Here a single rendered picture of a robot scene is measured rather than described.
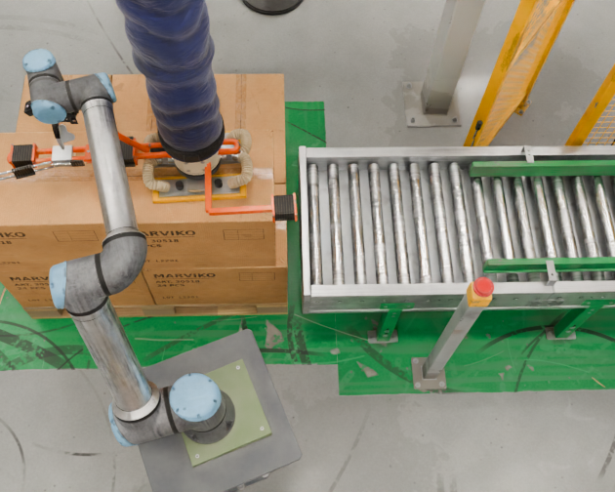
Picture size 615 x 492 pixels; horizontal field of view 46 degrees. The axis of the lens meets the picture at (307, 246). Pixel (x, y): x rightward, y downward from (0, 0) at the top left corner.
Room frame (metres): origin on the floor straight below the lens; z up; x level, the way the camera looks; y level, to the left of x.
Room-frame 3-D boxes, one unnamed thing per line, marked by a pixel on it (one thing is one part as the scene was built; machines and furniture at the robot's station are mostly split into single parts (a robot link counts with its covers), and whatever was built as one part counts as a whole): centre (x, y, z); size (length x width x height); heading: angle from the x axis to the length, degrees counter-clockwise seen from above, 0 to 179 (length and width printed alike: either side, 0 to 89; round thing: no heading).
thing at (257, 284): (1.67, 0.71, 0.34); 1.20 x 1.00 x 0.40; 95
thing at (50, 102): (1.26, 0.77, 1.53); 0.12 x 0.12 x 0.09; 19
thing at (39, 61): (1.36, 0.82, 1.53); 0.10 x 0.09 x 0.12; 19
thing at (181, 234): (1.39, 0.44, 0.74); 0.60 x 0.40 x 0.40; 96
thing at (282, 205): (1.21, 0.09, 1.08); 0.09 x 0.08 x 0.05; 8
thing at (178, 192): (1.33, 0.41, 0.97); 0.34 x 0.10 x 0.05; 98
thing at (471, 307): (0.98, -0.60, 0.50); 0.07 x 0.07 x 1.00; 5
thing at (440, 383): (0.98, -0.60, 0.01); 0.15 x 0.15 x 0.03; 5
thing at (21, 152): (1.35, 1.02, 1.07); 0.08 x 0.07 x 0.05; 98
